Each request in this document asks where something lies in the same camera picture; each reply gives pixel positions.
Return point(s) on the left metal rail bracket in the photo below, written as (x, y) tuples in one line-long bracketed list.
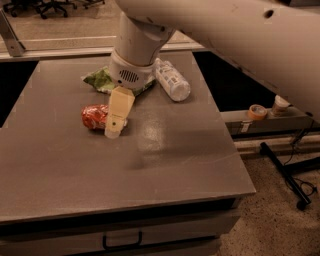
[(14, 47)]

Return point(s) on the black office chair base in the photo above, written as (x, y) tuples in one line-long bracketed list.
[(42, 6)]

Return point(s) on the grey cabinet drawer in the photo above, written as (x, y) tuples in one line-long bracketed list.
[(183, 235)]

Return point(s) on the green chip bag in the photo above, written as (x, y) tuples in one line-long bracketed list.
[(101, 81)]

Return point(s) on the clear plastic water bottle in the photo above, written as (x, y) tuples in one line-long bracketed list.
[(174, 84)]

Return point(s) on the paper cup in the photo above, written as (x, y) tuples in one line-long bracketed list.
[(280, 106)]

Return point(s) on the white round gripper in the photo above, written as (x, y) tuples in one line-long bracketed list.
[(130, 75)]

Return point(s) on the black drawer handle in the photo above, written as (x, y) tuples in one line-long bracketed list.
[(121, 240)]

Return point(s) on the red coke can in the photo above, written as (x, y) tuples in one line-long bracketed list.
[(95, 116)]

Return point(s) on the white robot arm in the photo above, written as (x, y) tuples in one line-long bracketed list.
[(275, 43)]

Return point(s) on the black stand leg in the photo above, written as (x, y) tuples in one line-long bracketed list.
[(288, 170)]

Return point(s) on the orange tape roll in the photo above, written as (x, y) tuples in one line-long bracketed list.
[(257, 112)]

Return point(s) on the grey side shelf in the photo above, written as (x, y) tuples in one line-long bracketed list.
[(240, 125)]

